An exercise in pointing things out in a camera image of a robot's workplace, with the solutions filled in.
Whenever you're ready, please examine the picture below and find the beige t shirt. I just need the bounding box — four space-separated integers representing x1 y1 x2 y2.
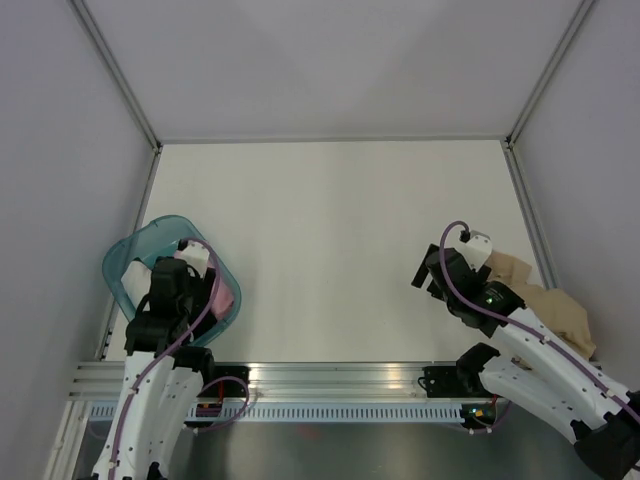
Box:
486 251 596 360

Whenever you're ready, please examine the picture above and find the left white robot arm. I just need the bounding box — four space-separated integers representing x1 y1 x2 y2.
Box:
91 256 218 479

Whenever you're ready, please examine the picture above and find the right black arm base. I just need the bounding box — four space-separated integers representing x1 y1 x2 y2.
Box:
417 365 492 399

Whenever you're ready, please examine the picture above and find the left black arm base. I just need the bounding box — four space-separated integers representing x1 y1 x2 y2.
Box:
198 364 250 403

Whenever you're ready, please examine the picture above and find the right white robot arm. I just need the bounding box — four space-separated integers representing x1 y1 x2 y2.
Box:
411 245 639 479

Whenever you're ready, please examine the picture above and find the white rolled t shirt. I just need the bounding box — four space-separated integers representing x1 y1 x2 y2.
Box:
121 259 151 310

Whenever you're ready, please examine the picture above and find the pink rolled t shirt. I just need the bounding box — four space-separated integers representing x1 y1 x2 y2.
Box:
200 260 235 320

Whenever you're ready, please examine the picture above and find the teal plastic basket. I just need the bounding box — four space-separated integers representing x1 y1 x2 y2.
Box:
102 215 242 346

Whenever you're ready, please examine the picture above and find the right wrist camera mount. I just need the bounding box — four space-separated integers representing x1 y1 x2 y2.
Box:
458 230 493 271

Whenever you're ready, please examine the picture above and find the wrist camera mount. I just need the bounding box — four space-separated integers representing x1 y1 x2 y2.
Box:
458 230 493 271
174 241 209 277

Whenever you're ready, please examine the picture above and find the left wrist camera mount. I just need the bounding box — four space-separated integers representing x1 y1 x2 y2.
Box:
174 241 209 277

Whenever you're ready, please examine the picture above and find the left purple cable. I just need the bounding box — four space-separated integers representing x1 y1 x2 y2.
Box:
107 238 251 471

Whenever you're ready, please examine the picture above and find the purple cable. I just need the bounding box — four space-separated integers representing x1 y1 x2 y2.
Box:
107 238 251 471
439 220 640 416

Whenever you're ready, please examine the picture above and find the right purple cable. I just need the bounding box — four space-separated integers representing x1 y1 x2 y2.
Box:
439 220 640 416

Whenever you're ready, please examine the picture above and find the aluminium front rail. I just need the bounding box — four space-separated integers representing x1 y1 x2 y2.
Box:
67 358 456 402

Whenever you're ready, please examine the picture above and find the white slotted cable duct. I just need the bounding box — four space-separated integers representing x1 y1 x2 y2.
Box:
88 404 464 425

